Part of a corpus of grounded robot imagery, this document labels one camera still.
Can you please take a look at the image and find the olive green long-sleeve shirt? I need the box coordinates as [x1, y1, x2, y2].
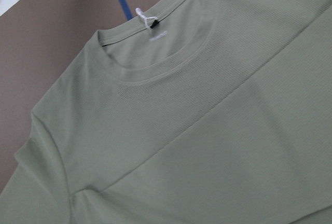
[1, 0, 331, 223]

